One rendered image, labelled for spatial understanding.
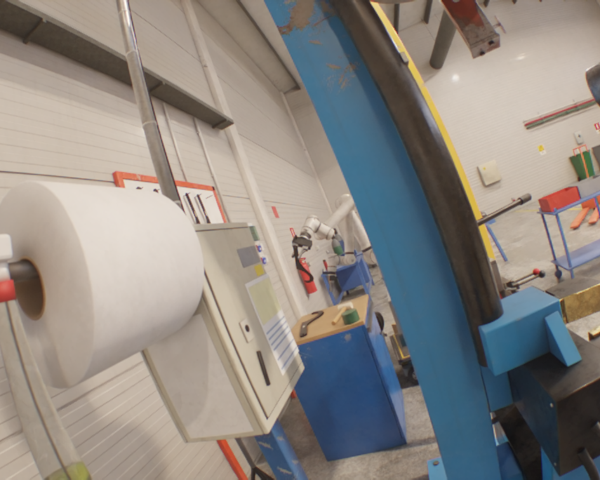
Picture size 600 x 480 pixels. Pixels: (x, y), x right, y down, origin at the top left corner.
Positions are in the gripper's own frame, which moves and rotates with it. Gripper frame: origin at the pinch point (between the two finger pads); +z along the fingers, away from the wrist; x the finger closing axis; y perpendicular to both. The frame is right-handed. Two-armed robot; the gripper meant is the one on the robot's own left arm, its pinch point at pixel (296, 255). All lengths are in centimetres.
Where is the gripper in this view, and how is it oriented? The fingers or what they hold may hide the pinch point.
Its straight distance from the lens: 227.9
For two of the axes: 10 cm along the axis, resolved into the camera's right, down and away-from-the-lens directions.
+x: 9.3, 2.5, -2.6
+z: -3.6, 7.8, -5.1
